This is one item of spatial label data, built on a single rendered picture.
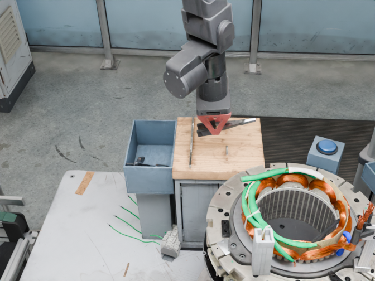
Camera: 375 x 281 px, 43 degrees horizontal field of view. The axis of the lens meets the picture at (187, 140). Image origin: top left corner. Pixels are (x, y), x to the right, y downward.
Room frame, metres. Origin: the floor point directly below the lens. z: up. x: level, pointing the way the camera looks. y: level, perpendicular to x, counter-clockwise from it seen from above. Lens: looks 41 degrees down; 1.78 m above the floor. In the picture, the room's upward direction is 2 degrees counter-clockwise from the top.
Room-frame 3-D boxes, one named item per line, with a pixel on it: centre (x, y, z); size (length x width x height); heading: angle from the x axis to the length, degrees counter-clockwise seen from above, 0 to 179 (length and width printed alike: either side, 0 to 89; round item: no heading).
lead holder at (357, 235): (0.45, -0.26, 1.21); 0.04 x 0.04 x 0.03; 89
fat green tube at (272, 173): (0.62, -0.17, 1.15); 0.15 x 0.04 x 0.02; 89
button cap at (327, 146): (0.82, -0.33, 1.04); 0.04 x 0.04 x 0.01
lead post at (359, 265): (0.45, -0.28, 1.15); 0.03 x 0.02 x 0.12; 81
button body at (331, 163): (0.82, -0.33, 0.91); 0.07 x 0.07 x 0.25; 63
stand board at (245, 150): (0.82, -0.07, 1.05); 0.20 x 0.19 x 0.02; 86
